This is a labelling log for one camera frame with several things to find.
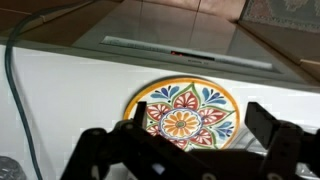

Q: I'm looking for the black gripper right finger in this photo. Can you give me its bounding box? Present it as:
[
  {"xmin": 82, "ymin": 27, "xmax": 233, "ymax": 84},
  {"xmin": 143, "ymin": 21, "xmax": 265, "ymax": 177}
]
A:
[{"xmin": 246, "ymin": 102, "xmax": 320, "ymax": 180}]

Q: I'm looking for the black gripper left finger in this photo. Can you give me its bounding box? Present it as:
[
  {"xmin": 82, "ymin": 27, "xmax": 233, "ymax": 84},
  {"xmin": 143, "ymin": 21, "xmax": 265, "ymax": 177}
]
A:
[{"xmin": 61, "ymin": 100, "xmax": 201, "ymax": 180}]

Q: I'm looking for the floral ceramic plate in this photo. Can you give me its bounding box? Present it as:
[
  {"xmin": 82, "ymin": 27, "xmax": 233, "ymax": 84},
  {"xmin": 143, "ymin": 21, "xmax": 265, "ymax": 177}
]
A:
[{"xmin": 123, "ymin": 77, "xmax": 241, "ymax": 153}]

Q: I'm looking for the patterned floor rug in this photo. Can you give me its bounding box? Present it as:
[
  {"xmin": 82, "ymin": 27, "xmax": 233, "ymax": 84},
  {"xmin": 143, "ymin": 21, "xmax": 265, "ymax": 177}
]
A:
[{"xmin": 239, "ymin": 0, "xmax": 320, "ymax": 34}]

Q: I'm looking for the black power cord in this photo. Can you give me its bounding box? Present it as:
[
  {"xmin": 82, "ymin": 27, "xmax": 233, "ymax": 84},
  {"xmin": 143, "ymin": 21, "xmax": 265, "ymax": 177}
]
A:
[{"xmin": 3, "ymin": 0, "xmax": 101, "ymax": 180}]

